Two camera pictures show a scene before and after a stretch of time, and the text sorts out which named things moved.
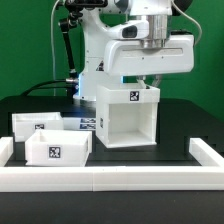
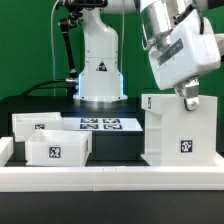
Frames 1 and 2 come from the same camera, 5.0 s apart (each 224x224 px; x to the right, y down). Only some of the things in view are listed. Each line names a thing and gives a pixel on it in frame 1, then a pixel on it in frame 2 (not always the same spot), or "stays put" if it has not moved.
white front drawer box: [59, 147] stays put
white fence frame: [207, 176] stays put
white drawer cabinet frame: [127, 115] -> [177, 136]
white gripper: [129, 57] -> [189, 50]
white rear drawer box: [25, 123] stays put
